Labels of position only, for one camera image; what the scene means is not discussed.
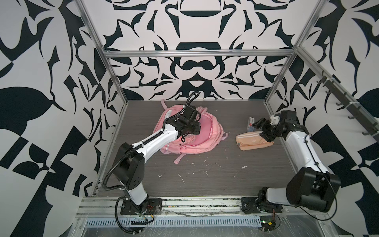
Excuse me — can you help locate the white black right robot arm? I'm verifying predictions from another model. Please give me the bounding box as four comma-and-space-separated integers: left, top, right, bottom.
236, 110, 341, 213

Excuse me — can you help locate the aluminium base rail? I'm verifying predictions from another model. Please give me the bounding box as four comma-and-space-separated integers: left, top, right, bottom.
72, 196, 332, 236

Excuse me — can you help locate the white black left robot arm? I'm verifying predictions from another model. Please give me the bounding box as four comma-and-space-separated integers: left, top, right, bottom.
102, 105, 201, 214

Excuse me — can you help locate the black wall hook rail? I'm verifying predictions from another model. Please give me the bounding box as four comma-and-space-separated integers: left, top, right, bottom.
315, 71, 379, 141

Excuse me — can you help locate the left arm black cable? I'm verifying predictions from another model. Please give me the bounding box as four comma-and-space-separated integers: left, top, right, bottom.
114, 195, 155, 235

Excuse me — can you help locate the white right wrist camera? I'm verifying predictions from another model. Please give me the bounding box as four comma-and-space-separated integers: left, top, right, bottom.
270, 114, 280, 126

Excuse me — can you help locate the pink student backpack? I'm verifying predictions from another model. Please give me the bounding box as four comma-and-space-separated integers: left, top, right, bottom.
147, 100, 228, 164

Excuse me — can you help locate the peach pencil pouch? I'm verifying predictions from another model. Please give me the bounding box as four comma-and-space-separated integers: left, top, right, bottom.
236, 131, 274, 151

